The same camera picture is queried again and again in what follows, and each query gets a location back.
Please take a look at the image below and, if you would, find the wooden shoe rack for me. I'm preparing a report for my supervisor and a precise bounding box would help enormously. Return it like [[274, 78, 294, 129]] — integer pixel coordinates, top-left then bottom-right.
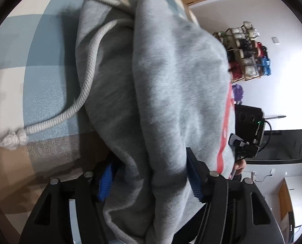
[[213, 22, 272, 83]]

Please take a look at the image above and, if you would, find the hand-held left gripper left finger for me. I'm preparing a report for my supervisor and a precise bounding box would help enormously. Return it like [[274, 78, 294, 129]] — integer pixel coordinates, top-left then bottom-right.
[[20, 158, 121, 244]]

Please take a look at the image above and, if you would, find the wooden cabinet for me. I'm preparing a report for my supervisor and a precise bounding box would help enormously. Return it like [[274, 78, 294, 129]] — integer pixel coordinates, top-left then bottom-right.
[[278, 177, 297, 224]]

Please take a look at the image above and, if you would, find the grey hoodie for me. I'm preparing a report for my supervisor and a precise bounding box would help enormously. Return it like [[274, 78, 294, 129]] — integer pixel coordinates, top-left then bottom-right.
[[0, 0, 239, 244]]

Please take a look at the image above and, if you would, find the person's right hand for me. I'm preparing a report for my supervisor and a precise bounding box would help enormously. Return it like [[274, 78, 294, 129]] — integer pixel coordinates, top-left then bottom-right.
[[233, 158, 247, 181]]

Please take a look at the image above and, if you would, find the black device with green light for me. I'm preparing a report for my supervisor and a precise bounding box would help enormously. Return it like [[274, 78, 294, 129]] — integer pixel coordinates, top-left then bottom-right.
[[234, 105, 265, 144]]

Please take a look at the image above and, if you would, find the black television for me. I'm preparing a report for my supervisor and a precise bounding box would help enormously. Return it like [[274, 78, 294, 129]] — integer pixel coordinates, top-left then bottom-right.
[[245, 129, 302, 165]]

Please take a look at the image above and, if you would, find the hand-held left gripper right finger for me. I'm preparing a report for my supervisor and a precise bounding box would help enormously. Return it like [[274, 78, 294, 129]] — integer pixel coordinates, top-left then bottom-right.
[[186, 147, 285, 244]]

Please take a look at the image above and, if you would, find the black cable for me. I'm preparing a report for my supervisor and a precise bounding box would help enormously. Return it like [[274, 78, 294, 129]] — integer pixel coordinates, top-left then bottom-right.
[[258, 120, 273, 154]]

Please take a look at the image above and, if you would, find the purple bag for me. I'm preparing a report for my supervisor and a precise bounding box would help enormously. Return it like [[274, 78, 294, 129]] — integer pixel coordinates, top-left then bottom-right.
[[232, 83, 244, 105]]

